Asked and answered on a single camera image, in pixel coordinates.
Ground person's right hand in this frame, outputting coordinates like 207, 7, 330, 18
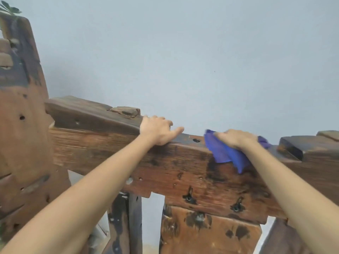
213, 129, 259, 151

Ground person's left hand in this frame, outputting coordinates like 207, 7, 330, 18
139, 115, 185, 146

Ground blue cleaning cloth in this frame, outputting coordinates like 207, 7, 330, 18
203, 129, 272, 174

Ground person's left forearm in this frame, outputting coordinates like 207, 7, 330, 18
0, 133, 160, 254

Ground person's right forearm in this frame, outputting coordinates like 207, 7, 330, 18
239, 141, 339, 254

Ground rustic wooden backrest beam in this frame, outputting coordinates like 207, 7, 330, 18
45, 96, 339, 225

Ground black iron nail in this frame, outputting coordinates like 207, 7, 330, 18
230, 196, 245, 212
183, 186, 198, 205

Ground narrow dark wooden slat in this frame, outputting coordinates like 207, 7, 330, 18
107, 192, 143, 254

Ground wide brown wooden plank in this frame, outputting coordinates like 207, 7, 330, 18
160, 204, 263, 254

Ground dark wooden board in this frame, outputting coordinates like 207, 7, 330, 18
258, 217, 305, 254

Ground green plant leaves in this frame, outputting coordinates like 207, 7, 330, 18
0, 0, 22, 16

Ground tall weathered wooden post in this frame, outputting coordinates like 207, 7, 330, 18
0, 12, 72, 244

